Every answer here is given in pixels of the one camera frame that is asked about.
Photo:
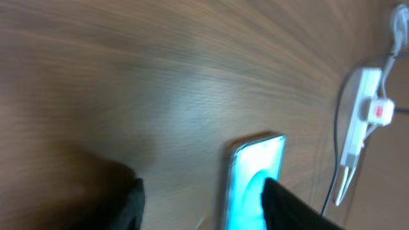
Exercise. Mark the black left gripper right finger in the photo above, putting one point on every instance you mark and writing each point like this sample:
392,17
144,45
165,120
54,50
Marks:
283,210

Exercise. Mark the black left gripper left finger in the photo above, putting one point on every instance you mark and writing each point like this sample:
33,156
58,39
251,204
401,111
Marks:
126,210

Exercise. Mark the turquoise-screen Galaxy smartphone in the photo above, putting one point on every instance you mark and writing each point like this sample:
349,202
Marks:
246,163

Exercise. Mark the white USB charger plug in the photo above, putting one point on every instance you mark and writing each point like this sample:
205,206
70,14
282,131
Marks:
380,111

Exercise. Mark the white power strip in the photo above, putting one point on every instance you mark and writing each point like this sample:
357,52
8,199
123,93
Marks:
360,88

